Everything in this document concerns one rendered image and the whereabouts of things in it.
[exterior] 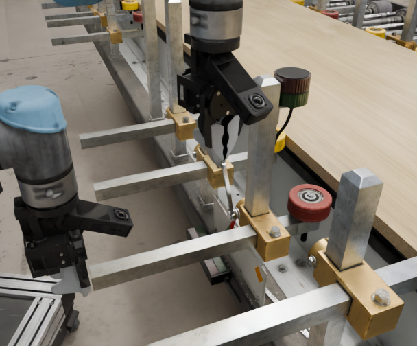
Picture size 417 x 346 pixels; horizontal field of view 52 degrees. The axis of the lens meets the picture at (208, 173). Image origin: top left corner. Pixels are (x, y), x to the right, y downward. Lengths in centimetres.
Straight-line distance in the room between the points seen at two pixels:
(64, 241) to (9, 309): 101
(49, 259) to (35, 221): 7
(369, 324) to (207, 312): 125
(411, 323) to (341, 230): 37
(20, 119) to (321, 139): 69
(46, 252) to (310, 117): 74
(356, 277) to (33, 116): 45
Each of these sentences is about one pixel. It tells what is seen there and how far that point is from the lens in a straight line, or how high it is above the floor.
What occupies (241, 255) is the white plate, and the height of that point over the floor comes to 76.
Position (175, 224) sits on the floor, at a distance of 215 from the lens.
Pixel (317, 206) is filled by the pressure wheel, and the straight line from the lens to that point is 81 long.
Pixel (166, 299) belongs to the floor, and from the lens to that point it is 183.
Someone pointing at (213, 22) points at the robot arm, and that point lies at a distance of 61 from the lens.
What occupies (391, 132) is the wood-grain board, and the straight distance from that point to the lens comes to 112.
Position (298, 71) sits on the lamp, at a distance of 74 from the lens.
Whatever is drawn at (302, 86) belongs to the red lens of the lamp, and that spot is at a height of 113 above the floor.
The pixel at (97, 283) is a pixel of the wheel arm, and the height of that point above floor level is 85.
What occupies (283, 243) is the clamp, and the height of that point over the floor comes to 86.
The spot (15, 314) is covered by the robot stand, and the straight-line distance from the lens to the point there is 164.
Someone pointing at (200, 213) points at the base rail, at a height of 70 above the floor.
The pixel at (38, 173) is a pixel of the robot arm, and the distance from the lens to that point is 59.
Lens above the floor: 139
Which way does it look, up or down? 33 degrees down
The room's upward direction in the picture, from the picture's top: straight up
